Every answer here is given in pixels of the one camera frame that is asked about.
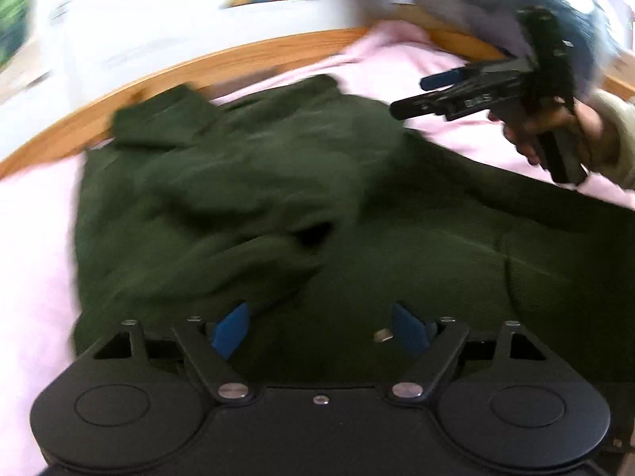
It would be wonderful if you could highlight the green wall poster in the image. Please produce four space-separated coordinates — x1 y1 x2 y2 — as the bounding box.
0 0 35 76

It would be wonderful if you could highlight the wooden bed frame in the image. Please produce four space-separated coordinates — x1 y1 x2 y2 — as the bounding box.
0 27 635 179

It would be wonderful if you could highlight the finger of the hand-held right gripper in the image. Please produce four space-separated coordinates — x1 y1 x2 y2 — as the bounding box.
419 70 468 92
389 90 450 121

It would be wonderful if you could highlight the pink bed sheet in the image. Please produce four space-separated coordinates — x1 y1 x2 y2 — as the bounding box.
0 19 635 476

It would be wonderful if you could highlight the dark green corduroy garment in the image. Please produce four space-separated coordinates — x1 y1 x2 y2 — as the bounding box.
72 73 635 388

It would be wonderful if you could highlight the person's right forearm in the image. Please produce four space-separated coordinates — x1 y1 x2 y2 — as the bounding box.
580 88 635 190

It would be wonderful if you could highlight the person's right hand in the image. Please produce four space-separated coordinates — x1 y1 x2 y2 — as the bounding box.
487 98 602 167

